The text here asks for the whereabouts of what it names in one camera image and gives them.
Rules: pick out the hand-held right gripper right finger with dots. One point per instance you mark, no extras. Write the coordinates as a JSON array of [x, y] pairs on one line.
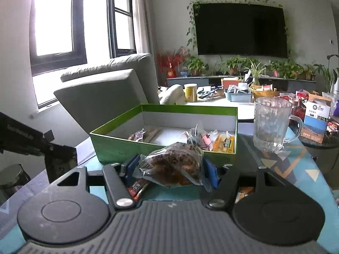
[[212, 172]]

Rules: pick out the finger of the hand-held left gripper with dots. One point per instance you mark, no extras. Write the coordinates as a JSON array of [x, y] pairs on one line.
[[59, 161]]

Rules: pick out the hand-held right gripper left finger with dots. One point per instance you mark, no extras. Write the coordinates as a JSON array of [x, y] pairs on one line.
[[132, 165]]

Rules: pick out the green cardboard box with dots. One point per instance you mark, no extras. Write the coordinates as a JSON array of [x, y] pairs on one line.
[[116, 148]]

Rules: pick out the yellow label cracker packet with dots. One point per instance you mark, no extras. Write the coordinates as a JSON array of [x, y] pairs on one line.
[[223, 144]]

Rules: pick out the clear packet of brown snack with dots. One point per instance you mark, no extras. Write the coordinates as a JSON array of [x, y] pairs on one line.
[[172, 164]]

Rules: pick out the red brown snack stick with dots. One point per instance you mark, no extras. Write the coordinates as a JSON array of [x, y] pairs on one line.
[[137, 189]]

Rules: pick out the purple pink snack packet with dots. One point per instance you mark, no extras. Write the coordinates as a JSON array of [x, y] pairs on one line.
[[136, 136]]

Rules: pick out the orange snack packet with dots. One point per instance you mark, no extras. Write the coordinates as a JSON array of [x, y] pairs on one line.
[[245, 194]]

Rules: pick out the clear crinkled snack packet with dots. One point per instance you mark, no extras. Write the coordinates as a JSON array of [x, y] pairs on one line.
[[194, 135]]

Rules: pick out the dark round container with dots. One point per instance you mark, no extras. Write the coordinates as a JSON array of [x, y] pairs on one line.
[[13, 180]]

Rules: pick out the round white table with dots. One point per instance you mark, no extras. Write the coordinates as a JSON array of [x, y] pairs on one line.
[[217, 108]]

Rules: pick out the grey upholstered chair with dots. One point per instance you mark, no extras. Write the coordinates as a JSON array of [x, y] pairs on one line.
[[106, 98], [106, 63]]

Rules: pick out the clear glass mug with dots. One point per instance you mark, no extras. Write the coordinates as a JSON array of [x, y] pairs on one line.
[[270, 127]]

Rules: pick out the turquoise tablecloth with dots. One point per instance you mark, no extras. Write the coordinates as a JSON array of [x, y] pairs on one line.
[[291, 180]]

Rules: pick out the grey plastic tray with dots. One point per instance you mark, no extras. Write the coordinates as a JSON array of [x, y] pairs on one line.
[[238, 96]]

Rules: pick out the yellow paper cup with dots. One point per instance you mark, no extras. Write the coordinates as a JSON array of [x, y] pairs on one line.
[[190, 92]]

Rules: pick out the orange box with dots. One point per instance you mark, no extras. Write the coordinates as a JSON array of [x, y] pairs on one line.
[[230, 82]]

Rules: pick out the grey television cabinet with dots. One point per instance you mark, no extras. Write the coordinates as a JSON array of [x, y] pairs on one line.
[[206, 80]]

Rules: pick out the wicker basket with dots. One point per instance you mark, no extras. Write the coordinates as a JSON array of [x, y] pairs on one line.
[[263, 93]]

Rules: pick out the red flower decoration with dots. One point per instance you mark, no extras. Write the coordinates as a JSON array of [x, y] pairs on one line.
[[170, 63]]

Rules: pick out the row of potted plants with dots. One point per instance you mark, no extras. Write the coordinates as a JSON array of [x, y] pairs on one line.
[[233, 64]]

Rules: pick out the spider plant in vase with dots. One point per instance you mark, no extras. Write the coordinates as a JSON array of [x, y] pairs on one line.
[[255, 71]]

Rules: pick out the pile of assorted packets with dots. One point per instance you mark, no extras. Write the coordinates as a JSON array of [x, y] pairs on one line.
[[299, 96]]

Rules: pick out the white and blue carton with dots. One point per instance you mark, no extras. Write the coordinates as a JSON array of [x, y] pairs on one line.
[[316, 121]]

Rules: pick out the beige curtain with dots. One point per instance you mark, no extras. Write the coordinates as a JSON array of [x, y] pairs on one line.
[[144, 16]]

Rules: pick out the large leaf plant white pot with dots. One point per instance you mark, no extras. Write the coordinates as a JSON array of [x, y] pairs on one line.
[[331, 76]]

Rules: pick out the large black frame window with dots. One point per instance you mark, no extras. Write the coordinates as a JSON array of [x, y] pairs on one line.
[[55, 18]]

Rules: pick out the black wall television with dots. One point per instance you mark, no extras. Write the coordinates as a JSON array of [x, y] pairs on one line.
[[238, 29]]

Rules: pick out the narrow black frame window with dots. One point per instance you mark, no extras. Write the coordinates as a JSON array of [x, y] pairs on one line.
[[121, 18]]

